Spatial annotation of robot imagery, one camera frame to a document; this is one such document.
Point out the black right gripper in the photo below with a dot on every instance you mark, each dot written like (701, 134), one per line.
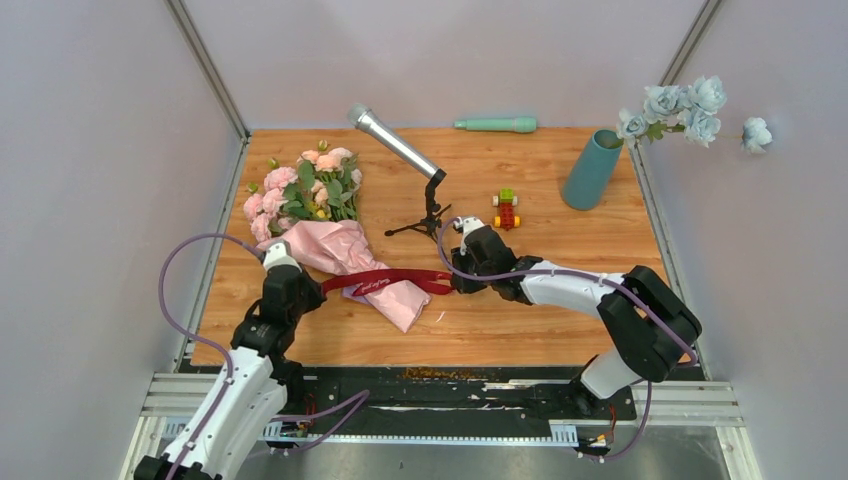
(465, 286)

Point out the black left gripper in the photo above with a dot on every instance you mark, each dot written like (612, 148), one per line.
(315, 288)

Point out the dark red printed ribbon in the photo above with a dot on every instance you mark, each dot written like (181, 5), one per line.
(367, 282)

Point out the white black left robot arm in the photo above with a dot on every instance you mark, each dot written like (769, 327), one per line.
(251, 387)

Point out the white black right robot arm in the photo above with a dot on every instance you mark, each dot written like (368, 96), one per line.
(652, 330)

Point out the teal cylindrical vase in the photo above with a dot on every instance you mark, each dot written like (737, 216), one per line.
(589, 177)

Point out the light blue artificial flowers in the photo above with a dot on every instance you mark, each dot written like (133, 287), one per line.
(688, 110)

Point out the toy brick car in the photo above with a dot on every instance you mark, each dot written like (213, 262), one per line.
(505, 202)

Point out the black microphone tripod stand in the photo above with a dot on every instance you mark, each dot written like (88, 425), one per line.
(432, 221)

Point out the mint green toy microphone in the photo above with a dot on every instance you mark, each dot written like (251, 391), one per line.
(520, 125)

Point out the silver microphone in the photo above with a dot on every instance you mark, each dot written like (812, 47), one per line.
(364, 119)

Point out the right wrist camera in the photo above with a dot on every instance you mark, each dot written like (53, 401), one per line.
(472, 230)

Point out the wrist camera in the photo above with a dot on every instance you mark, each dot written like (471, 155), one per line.
(278, 254)
(472, 230)

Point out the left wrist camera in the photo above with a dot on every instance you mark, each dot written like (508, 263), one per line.
(278, 254)

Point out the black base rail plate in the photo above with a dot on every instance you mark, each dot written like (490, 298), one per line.
(453, 402)

